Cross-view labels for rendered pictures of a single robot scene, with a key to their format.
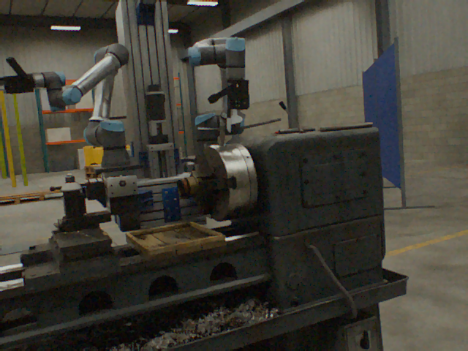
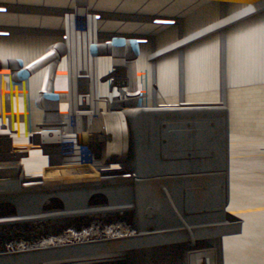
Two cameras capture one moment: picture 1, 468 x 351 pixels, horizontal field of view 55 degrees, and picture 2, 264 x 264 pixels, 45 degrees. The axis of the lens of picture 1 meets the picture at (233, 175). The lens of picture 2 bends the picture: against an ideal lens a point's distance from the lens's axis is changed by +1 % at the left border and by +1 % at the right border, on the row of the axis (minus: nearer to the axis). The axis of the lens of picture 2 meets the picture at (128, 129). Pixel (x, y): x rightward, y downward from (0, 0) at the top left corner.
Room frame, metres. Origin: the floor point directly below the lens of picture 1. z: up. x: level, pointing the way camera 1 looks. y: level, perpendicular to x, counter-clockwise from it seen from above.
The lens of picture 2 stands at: (0.04, -0.40, 1.23)
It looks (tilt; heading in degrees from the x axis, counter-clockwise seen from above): 3 degrees down; 10
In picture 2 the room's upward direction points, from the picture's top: 1 degrees counter-clockwise
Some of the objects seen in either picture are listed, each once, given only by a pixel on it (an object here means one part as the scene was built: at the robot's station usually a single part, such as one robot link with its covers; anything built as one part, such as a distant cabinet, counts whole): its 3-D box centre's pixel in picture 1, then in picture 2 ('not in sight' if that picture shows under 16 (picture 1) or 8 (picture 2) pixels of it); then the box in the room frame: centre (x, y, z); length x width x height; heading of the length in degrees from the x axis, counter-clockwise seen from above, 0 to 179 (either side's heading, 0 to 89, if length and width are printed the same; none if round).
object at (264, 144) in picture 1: (301, 175); (170, 138); (2.06, -0.31, 1.06); 0.59 x 0.48 x 0.39; 116
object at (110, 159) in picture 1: (115, 156); (52, 117); (2.30, 0.59, 1.21); 0.15 x 0.15 x 0.10
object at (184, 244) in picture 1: (172, 238); (69, 173); (1.76, 0.26, 0.89); 0.36 x 0.30 x 0.04; 26
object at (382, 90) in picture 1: (379, 124); not in sight; (8.22, -2.70, 1.18); 4.12 x 0.80 x 2.35; 170
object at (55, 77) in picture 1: (53, 80); (15, 64); (2.24, 0.84, 1.61); 0.11 x 0.08 x 0.09; 130
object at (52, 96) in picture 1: (58, 99); (17, 77); (2.23, 0.82, 1.51); 0.11 x 0.08 x 0.11; 47
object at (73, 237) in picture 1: (77, 238); (3, 166); (1.63, 0.59, 0.95); 0.43 x 0.17 x 0.05; 26
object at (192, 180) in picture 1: (190, 186); (84, 139); (1.80, 0.18, 1.08); 0.09 x 0.09 x 0.09; 26
